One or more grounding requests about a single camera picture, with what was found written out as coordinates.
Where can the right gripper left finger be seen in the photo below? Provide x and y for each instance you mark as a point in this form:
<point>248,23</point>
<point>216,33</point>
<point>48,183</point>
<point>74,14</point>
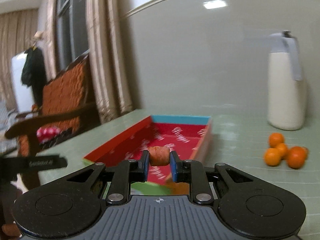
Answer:
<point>113,184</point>

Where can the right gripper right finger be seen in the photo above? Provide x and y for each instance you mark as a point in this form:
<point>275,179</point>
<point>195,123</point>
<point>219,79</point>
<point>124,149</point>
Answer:
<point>206,184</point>

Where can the orange carrot chunk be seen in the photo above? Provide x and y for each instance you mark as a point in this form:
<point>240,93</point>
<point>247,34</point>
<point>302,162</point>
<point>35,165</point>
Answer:
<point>159,156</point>

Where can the small orange mandarin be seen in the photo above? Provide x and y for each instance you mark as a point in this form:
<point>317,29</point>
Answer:
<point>272,157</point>
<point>283,150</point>
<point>275,139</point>

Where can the large orange mandarin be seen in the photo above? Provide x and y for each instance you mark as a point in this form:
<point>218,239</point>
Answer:
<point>296,157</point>

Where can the red patterned cloth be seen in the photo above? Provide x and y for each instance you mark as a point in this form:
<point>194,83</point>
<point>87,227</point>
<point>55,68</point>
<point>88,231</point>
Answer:
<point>47,134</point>

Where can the red cardboard box tray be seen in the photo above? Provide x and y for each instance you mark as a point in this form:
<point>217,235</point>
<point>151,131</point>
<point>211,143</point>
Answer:
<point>189,136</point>

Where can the white refrigerator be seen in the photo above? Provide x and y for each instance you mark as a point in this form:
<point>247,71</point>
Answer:
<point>23,94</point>

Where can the wooden armchair orange cushion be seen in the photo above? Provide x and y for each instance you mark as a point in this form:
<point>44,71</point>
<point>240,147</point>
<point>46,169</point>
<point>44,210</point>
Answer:
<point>68,103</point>

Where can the dark jacket on hanger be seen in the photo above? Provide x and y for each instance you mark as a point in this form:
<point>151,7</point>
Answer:
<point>34,73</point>

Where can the white jug with grey lid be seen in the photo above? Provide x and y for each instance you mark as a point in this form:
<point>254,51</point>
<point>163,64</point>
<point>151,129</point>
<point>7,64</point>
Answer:
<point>287,93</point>

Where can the beige curtain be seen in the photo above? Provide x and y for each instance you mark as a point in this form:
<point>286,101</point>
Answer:
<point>107,61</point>

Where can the straw hat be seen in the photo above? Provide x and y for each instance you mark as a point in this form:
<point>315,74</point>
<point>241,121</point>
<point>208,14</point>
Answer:
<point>39,35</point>

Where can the window with dark frame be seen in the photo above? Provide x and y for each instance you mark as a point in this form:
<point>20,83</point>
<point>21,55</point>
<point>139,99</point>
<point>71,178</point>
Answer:
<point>71,31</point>

